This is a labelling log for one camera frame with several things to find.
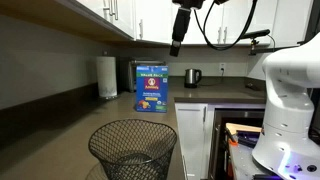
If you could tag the black camera on mount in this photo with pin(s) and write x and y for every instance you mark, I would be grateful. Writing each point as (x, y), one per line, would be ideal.
(255, 34)

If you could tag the blue snack cardboard box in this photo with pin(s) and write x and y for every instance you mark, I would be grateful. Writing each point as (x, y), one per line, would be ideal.
(151, 88)

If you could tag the white side wall cabinet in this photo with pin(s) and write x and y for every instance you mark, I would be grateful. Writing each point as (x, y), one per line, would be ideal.
(125, 15)

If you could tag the white paper towel roll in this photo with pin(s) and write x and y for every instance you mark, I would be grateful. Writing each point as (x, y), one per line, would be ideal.
(106, 76)

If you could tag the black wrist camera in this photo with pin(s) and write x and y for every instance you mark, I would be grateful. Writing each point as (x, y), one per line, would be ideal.
(188, 3)

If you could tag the light wooden board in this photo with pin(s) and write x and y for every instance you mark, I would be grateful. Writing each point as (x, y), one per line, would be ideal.
(243, 127)

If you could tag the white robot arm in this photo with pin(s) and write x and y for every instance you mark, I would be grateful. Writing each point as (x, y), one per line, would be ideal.
(288, 110)

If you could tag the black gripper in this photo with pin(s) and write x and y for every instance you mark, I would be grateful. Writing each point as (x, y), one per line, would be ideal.
(181, 25)

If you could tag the white wall outlet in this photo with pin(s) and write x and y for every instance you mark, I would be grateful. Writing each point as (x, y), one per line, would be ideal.
(222, 67)

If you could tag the dark built-in dishwasher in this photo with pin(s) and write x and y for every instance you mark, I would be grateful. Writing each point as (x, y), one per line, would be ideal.
(220, 146)

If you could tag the white rear wall cabinet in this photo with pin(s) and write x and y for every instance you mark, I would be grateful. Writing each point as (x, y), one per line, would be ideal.
(200, 20)

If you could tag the steel electric kettle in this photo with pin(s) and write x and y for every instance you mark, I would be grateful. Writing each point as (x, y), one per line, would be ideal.
(191, 78)

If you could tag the orange clamp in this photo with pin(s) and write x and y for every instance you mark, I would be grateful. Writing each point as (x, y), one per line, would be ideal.
(232, 138)

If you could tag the white lower cabinet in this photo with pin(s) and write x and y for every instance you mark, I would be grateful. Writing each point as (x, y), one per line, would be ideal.
(191, 140)

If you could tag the dark blue bracket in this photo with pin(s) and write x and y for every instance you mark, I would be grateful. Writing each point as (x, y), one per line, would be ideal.
(248, 138)

